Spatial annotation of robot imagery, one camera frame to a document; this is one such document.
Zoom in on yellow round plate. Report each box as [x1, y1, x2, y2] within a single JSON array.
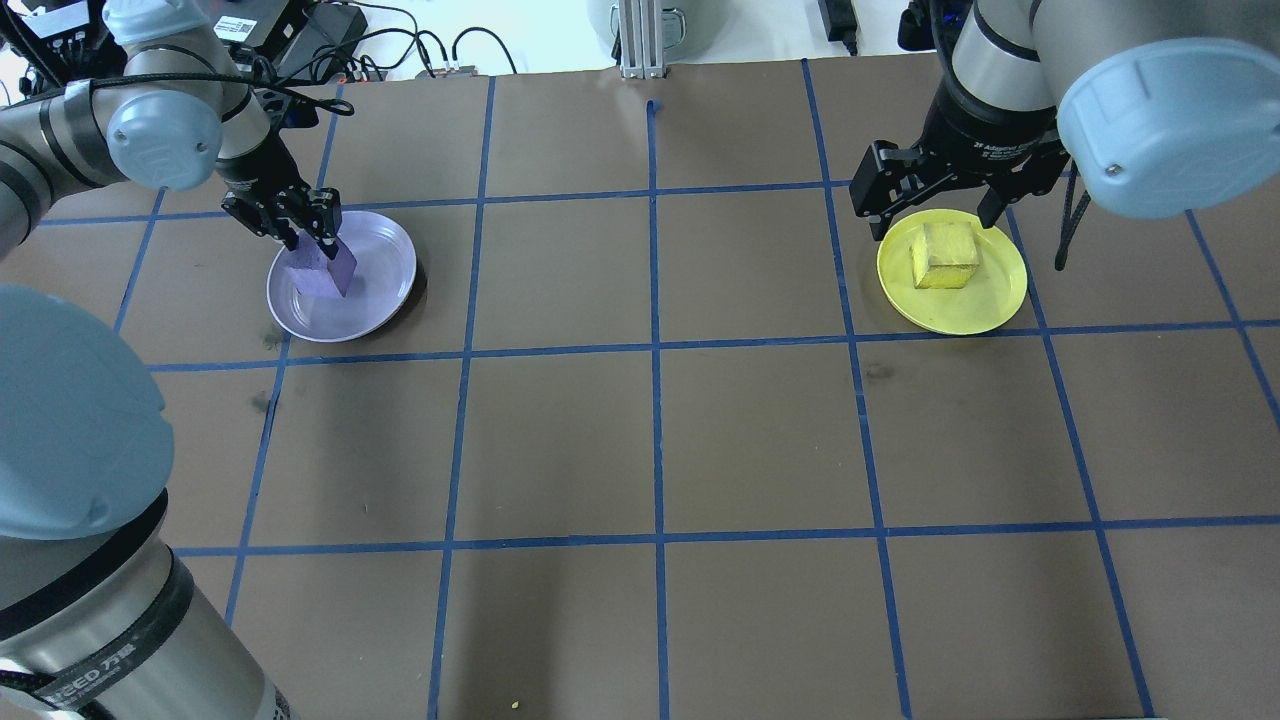
[[877, 208, 1029, 336]]

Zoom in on purple foam block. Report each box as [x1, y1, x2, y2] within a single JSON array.
[[288, 235, 359, 299]]

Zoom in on black power adapter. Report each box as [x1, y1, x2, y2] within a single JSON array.
[[818, 0, 863, 57], [298, 4, 370, 63]]

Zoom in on grey round container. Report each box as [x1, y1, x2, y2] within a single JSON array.
[[588, 0, 721, 65]]

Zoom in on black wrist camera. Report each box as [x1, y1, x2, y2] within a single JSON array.
[[897, 0, 979, 53]]

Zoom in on purple round plate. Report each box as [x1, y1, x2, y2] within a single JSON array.
[[266, 210, 418, 344]]

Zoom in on yellow foam block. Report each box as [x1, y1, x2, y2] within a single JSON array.
[[910, 222, 983, 291]]

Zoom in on black box with white label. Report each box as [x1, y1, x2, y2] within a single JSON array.
[[213, 0, 303, 53]]

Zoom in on aluminium frame post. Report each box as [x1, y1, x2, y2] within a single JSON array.
[[617, 0, 669, 79]]

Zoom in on black device with ports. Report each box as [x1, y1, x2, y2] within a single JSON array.
[[8, 0, 113, 87]]

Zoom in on looped black cable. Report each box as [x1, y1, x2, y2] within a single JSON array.
[[452, 27, 519, 76]]

